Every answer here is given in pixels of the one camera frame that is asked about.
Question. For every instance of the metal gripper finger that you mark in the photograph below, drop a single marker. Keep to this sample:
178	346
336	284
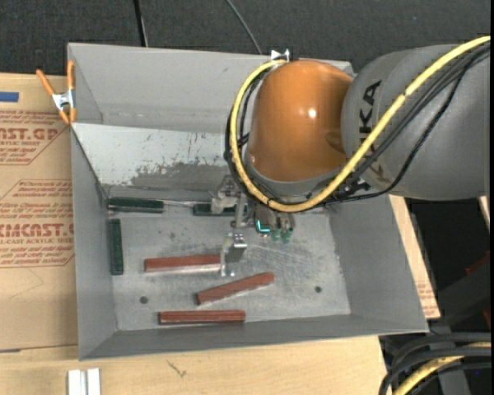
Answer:
232	257
224	198

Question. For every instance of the dark green flat block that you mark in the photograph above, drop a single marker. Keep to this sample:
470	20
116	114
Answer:
201	210
136	205
116	247

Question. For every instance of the red-brown flat block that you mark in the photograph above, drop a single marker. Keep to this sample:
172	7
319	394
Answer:
201	317
181	263
234	288

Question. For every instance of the grey metal bin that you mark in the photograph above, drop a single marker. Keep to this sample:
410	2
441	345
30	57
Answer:
181	97

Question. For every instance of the brown cardboard board red print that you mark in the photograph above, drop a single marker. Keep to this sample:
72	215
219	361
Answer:
33	261

